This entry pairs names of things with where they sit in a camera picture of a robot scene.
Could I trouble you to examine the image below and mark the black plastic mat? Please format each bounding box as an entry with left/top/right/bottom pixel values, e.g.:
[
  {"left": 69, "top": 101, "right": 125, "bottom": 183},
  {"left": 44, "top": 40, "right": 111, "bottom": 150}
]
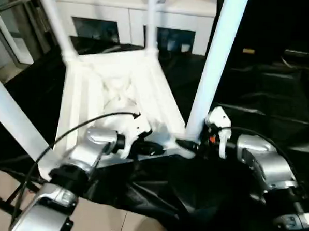
[{"left": 0, "top": 35, "right": 309, "bottom": 231}]

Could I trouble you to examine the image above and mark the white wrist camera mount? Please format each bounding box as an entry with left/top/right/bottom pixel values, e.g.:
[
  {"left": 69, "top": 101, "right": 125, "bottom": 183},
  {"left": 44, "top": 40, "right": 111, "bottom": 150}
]
[
  {"left": 121, "top": 113, "right": 154, "bottom": 161},
  {"left": 202, "top": 105, "right": 233, "bottom": 159}
]

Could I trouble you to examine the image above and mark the white plastic table top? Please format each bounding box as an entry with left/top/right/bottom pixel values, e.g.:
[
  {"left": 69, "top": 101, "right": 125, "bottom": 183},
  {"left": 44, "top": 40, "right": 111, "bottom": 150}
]
[{"left": 36, "top": 43, "right": 200, "bottom": 190}]

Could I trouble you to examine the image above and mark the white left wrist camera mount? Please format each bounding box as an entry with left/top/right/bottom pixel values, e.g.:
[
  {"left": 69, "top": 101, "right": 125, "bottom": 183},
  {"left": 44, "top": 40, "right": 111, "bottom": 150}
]
[{"left": 121, "top": 113, "right": 154, "bottom": 161}]

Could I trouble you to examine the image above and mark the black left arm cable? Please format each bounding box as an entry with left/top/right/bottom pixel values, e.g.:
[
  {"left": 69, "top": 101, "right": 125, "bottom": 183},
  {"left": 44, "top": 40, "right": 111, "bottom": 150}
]
[{"left": 10, "top": 105, "right": 141, "bottom": 229}]

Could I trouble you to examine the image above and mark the white glass-door cabinet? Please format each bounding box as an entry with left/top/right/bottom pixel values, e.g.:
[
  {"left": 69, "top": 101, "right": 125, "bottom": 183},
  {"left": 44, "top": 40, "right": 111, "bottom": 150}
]
[{"left": 51, "top": 0, "right": 218, "bottom": 56}]

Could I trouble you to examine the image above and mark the grey metal tripod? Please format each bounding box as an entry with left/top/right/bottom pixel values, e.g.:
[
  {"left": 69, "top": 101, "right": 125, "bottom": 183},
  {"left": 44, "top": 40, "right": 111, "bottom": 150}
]
[{"left": 0, "top": 0, "right": 55, "bottom": 72}]

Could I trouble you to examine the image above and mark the dark horizontal bar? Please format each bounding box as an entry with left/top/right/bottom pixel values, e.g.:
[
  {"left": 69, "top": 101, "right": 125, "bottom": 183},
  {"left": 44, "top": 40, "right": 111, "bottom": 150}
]
[{"left": 284, "top": 49, "right": 309, "bottom": 58}]

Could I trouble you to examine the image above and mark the black fabric backdrop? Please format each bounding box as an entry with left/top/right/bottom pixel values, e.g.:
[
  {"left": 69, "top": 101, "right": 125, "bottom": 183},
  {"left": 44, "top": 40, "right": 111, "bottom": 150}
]
[{"left": 211, "top": 0, "right": 309, "bottom": 75}]

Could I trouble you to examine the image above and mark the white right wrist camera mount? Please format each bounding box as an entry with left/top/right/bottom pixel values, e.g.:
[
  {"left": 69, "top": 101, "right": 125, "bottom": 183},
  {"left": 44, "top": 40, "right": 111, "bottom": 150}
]
[{"left": 202, "top": 105, "right": 233, "bottom": 159}]

